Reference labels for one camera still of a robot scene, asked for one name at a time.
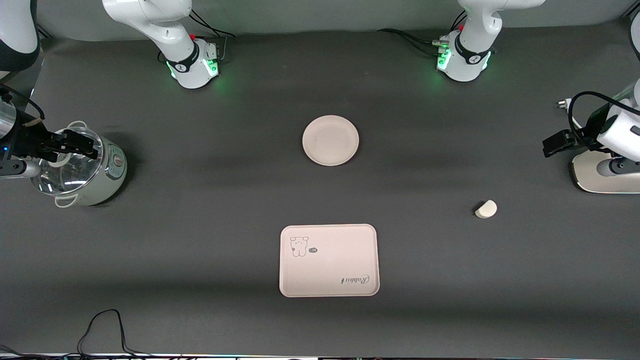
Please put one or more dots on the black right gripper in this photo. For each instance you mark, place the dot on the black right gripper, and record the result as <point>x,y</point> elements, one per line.
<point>26,137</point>

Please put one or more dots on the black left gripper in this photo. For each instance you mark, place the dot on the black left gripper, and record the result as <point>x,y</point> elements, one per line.
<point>588,134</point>

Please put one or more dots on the white steamed bun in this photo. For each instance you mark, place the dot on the white steamed bun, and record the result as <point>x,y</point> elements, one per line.
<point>486,209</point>

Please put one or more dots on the round cream plate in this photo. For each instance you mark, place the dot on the round cream plate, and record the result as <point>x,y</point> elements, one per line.
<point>330,140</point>

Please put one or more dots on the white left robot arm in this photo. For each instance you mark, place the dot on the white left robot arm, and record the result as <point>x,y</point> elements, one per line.
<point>472,45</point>

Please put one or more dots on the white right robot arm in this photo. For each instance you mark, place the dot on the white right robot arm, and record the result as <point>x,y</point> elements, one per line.
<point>170,30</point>

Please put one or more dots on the cream rabbit print tray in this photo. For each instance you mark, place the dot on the cream rabbit print tray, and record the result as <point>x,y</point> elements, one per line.
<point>330,270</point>

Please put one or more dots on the glass pot lid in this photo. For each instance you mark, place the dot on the glass pot lid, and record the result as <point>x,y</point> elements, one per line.
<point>67,177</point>

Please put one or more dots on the pale green electric pot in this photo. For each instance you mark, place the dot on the pale green electric pot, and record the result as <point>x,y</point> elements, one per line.
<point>102,182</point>

